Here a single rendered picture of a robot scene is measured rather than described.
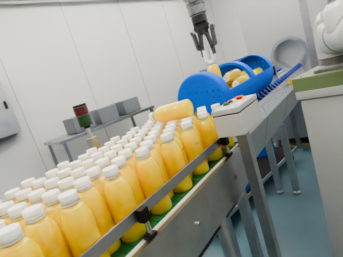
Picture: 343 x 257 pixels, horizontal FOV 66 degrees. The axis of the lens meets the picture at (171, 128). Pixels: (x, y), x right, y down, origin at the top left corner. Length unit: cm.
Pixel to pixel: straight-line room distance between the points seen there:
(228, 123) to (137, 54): 470
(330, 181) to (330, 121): 32
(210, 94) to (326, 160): 68
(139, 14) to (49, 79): 235
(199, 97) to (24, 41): 366
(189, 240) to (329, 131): 93
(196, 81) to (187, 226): 77
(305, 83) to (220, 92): 41
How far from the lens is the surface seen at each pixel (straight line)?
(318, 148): 153
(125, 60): 533
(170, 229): 75
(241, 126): 91
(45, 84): 459
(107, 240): 63
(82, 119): 125
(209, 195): 91
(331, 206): 168
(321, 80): 142
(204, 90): 134
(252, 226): 158
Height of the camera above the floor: 126
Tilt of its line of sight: 11 degrees down
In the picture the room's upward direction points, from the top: 17 degrees counter-clockwise
